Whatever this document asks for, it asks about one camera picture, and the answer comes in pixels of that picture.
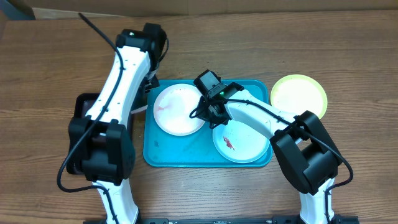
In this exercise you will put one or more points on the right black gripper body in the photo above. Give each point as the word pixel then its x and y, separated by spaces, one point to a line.
pixel 208 112

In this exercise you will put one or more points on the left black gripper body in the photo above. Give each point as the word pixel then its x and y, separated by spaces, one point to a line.
pixel 150 81

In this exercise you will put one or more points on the white plate with sauce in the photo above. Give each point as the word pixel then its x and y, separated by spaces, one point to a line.
pixel 172 108

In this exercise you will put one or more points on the light blue rimmed plate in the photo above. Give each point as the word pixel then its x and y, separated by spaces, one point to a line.
pixel 242 145

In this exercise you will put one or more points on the yellow-green rimmed plate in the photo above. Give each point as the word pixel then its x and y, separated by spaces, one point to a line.
pixel 299 93

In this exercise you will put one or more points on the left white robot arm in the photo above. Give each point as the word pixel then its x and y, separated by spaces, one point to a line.
pixel 100 131

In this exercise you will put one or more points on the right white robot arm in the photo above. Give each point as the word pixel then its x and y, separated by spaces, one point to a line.
pixel 304 150

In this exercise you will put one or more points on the teal plastic serving tray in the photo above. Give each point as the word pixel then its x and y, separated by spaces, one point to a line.
pixel 162 149

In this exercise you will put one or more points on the black rectangular water tray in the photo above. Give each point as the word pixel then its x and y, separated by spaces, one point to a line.
pixel 83 103

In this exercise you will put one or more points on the brown cardboard backdrop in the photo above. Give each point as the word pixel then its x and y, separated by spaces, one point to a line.
pixel 37 9

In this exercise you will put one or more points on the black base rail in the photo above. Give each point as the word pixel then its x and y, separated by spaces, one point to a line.
pixel 338 219

